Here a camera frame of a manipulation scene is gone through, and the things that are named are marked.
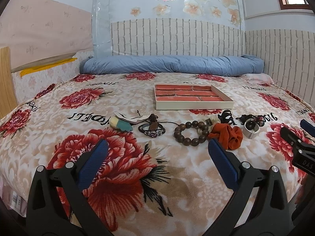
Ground black hair ties bundle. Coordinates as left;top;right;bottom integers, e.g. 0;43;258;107
235;113;267;127

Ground orange fabric scrunchie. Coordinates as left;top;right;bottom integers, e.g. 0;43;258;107
208;124;243;150

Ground black hair claw clip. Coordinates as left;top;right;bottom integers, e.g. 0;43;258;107
218;110;236;125

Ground cream ruffled scrunchie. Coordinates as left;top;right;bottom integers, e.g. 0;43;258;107
196;114;221;135

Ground brown wooden bead bracelet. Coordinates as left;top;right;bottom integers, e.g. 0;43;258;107
173;120;210;147

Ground cream and teal felt piece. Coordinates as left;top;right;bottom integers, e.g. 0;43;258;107
108;110;151;132

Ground black braided leather bracelet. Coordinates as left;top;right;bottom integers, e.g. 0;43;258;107
138;123;166;138

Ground pink pillow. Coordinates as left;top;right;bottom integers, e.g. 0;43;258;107
240;73;274;84

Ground blue rolled duvet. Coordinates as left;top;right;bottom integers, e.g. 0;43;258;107
80;55;264;77

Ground floral fleece blanket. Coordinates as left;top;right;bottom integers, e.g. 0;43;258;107
1;73;314;235

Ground yellow sheet edge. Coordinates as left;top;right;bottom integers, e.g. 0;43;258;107
20;58;77;77

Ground white tray brick-pattern base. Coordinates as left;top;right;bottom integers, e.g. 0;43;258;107
154;83;234;110

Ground clear plastic bag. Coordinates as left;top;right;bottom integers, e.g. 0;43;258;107
92;0;112;58

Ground wooden bed frame post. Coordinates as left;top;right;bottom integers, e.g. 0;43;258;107
0;46;18;118

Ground pink mattress against wall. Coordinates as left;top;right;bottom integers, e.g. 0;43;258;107
1;0;93;69

